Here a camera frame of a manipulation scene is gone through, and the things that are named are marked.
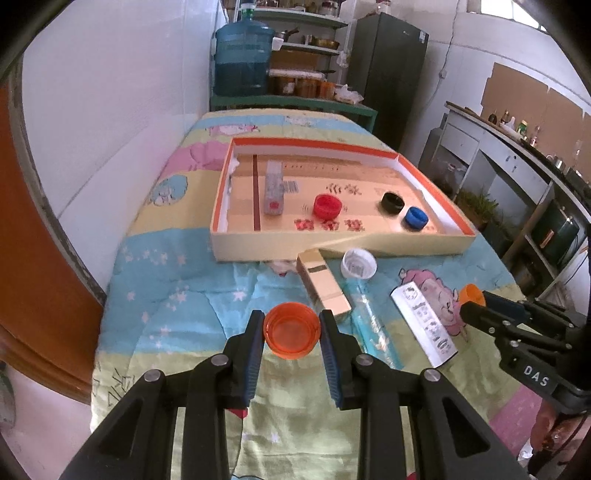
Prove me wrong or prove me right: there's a white shelf rack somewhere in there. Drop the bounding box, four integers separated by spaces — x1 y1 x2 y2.
268 0 352 90

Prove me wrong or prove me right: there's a light blue lighter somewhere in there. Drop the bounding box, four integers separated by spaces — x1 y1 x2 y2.
347 277 402 367

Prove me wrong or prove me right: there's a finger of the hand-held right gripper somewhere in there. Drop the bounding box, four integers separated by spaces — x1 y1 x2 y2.
484 290 588 327
459 300 519 341

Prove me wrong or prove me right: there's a white plastic bag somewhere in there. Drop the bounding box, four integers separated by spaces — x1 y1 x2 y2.
333 84 365 104

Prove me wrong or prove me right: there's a dark green fridge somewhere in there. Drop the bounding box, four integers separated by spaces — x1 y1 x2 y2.
346 13 429 151

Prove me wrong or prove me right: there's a brown wooden door frame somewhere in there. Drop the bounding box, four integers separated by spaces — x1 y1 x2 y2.
0 83 109 407

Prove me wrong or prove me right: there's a brown cardboard box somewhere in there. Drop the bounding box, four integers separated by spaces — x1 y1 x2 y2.
270 50 319 71

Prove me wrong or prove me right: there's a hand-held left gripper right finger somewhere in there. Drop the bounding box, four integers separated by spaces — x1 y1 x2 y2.
320 309 532 480

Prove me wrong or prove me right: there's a blue water jug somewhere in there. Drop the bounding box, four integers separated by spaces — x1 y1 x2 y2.
213 2 275 97

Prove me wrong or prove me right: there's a white printed lighter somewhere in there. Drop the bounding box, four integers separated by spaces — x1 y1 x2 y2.
390 282 459 369

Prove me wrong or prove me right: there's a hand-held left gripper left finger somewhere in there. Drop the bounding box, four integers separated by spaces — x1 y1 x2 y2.
58 310 266 480

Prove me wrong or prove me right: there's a gold cardboard box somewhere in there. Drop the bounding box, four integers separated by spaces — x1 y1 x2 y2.
295 248 352 319

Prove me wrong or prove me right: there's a crate with green plants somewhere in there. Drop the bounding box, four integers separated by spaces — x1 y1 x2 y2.
455 189 497 232

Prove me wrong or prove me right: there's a green appliance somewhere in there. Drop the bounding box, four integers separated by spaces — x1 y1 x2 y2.
531 203 580 268

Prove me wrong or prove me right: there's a grey counter cabinet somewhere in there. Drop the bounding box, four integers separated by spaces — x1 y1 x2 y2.
434 102 591 296

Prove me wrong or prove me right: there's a white bottle cap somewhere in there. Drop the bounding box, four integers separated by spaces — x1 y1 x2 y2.
341 248 378 279

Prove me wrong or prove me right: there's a light orange bottle cap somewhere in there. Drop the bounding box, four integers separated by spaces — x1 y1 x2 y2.
459 283 486 306

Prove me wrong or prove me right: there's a blue bottle cap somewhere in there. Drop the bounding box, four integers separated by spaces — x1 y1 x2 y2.
401 206 428 230

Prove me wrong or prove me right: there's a glitter lighter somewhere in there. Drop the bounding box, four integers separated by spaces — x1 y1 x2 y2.
263 160 285 217

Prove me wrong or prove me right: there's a green table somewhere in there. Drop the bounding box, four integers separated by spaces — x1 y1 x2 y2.
210 95 378 134

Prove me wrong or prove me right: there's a cardboard sheet on wall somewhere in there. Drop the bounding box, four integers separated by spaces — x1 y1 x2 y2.
480 62 591 153

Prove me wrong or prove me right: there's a red bottle cap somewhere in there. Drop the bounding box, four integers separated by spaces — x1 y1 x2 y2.
313 194 343 219

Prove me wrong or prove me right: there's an orange rimmed cardboard tray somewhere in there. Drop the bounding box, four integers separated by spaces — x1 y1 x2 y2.
209 135 478 265

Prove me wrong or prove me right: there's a window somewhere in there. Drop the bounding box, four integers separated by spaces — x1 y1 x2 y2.
466 0 546 31

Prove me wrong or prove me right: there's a grey gas cylinder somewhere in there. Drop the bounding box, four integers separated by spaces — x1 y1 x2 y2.
418 129 444 174

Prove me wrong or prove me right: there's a person's right hand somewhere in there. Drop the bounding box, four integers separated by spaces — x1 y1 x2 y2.
530 401 583 459

